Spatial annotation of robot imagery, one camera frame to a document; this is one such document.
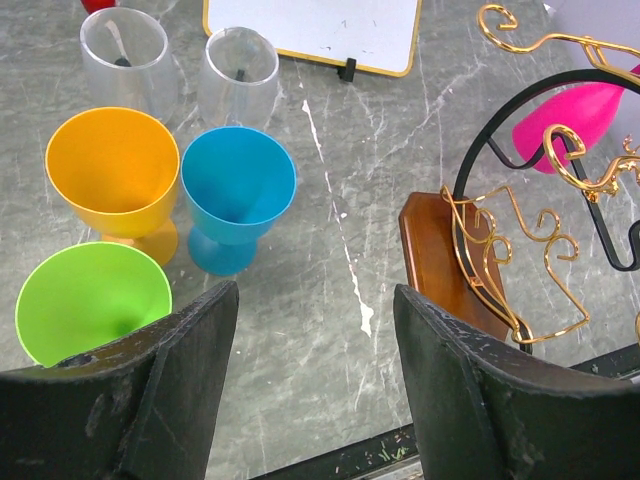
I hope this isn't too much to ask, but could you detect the orange wine glass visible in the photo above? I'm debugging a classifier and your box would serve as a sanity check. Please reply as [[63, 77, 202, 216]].
[[45, 107, 181, 265]]

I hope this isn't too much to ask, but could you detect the gold wire glass rack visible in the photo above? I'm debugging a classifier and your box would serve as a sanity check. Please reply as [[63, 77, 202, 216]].
[[396, 1, 639, 364]]

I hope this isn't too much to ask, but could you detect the blue wine glass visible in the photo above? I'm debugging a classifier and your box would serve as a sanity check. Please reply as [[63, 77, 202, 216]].
[[181, 126, 297, 276]]

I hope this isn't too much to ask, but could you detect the red black stamp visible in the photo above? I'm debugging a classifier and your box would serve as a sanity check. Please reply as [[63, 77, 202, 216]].
[[81, 0, 118, 14]]

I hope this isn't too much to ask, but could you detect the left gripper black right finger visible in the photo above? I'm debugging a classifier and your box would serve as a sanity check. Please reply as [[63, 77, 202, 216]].
[[394, 285, 639, 479]]

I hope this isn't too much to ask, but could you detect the clear wine glass front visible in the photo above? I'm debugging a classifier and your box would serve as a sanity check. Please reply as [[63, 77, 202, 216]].
[[79, 6, 178, 123]]

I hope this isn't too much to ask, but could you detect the clear wine glass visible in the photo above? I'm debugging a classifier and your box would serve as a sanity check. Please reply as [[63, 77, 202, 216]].
[[79, 6, 178, 123], [197, 27, 279, 130]]

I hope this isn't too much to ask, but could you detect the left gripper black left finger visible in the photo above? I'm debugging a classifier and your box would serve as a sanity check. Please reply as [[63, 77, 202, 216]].
[[1, 281, 239, 479]]

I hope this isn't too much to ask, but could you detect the green wine glass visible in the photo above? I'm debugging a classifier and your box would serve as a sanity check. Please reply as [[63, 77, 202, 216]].
[[15, 242, 173, 367]]

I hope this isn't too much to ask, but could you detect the pink wine glass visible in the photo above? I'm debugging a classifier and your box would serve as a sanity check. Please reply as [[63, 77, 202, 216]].
[[499, 69, 639, 173]]

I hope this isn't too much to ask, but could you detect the clear wine glass back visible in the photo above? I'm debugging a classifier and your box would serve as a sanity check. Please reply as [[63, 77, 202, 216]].
[[197, 27, 279, 130]]

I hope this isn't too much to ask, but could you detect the gold framed whiteboard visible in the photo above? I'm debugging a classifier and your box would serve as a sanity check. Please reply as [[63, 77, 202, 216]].
[[202, 0, 422, 78]]

